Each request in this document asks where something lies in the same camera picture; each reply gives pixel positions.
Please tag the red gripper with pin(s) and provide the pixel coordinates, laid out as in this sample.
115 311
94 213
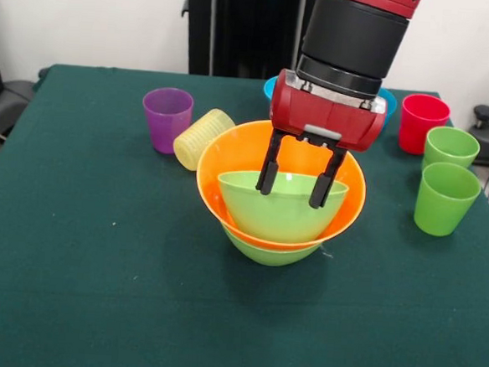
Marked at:
329 118

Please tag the green plastic bowl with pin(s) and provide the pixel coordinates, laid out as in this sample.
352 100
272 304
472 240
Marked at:
273 257
280 215

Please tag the large orange plastic bowl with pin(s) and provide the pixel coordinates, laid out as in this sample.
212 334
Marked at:
238 149

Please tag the yellow plastic cup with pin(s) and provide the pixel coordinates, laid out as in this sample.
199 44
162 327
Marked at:
197 140

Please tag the red plastic cup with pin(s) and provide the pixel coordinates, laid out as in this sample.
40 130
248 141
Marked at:
418 124

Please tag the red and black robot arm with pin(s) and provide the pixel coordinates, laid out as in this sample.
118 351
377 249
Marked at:
355 36

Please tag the ribbed cyan plastic bowl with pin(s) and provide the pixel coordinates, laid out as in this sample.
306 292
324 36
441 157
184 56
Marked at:
268 90

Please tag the translucent blue plastic bowl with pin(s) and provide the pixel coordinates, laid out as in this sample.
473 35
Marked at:
389 105

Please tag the purple plastic cup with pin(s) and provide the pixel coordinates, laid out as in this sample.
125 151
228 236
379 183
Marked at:
165 119

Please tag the green plastic cup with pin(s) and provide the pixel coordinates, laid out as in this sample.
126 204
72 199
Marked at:
444 201
450 147

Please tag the dark green table cloth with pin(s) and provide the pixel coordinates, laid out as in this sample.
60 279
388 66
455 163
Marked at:
93 299

